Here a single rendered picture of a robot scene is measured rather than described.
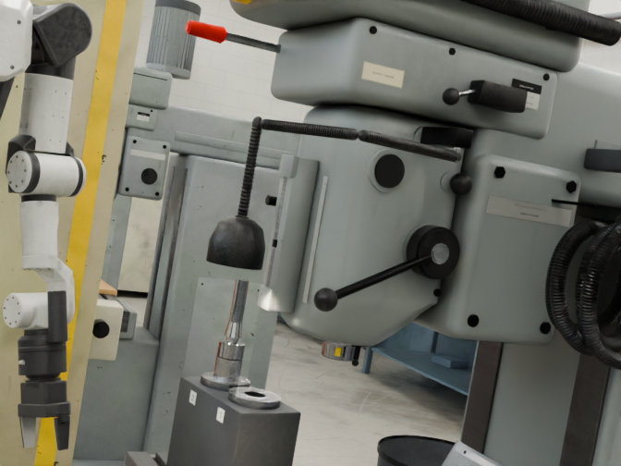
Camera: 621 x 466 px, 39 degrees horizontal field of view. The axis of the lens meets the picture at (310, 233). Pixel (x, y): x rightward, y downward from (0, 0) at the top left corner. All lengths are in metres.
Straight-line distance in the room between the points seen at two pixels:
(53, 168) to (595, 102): 0.97
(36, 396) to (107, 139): 1.31
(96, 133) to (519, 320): 1.86
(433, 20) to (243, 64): 9.76
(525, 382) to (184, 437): 0.60
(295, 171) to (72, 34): 0.70
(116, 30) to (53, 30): 1.18
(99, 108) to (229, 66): 8.00
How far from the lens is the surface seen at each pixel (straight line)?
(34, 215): 1.74
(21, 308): 1.70
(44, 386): 1.72
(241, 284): 1.56
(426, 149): 1.07
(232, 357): 1.57
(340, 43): 1.12
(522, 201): 1.25
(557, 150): 1.30
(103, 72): 2.87
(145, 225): 9.63
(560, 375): 1.45
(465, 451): 1.61
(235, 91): 10.83
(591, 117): 1.34
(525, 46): 1.24
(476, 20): 1.19
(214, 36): 1.25
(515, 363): 1.53
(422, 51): 1.15
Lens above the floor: 1.51
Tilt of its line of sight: 3 degrees down
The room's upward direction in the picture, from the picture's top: 10 degrees clockwise
